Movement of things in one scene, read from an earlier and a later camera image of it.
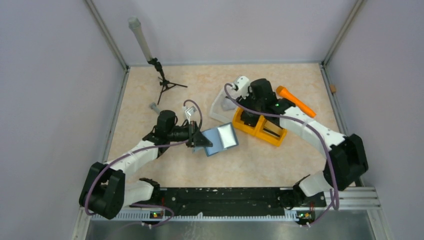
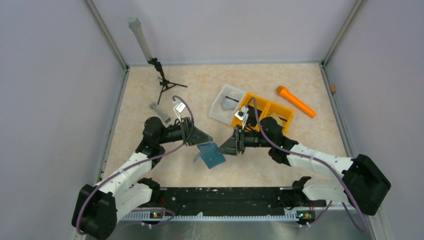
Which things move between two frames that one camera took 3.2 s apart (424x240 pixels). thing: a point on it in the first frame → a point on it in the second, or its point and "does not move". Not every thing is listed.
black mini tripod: x=165 y=83 does not move
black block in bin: x=250 y=118 does not move
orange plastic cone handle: x=283 y=92 does not move
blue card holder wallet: x=222 y=137 → x=208 y=153
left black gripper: x=195 y=138 does not move
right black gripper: x=246 y=100 → x=235 y=143
